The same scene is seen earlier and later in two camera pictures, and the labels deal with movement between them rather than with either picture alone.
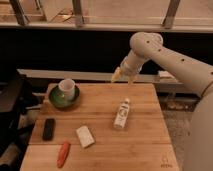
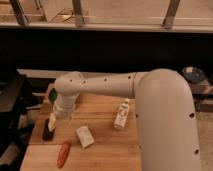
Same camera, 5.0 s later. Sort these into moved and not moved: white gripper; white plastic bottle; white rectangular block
Moved: white gripper
Not moved: white plastic bottle; white rectangular block
